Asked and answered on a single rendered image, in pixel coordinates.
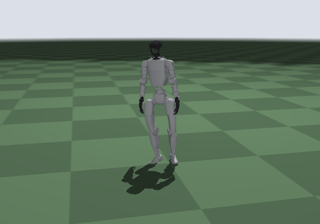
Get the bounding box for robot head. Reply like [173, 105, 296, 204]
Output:
[149, 40, 162, 60]

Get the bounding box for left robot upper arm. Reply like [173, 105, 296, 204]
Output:
[164, 59, 175, 85]

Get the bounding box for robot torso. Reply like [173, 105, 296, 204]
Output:
[147, 56, 169, 105]

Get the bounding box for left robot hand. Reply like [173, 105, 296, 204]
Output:
[173, 97, 180, 115]

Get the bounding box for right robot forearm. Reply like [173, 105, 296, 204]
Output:
[139, 83, 146, 100]

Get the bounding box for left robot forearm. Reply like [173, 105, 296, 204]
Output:
[171, 78, 180, 100]

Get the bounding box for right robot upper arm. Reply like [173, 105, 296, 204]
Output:
[139, 60, 148, 85]

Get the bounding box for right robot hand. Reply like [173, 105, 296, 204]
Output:
[139, 96, 144, 114]

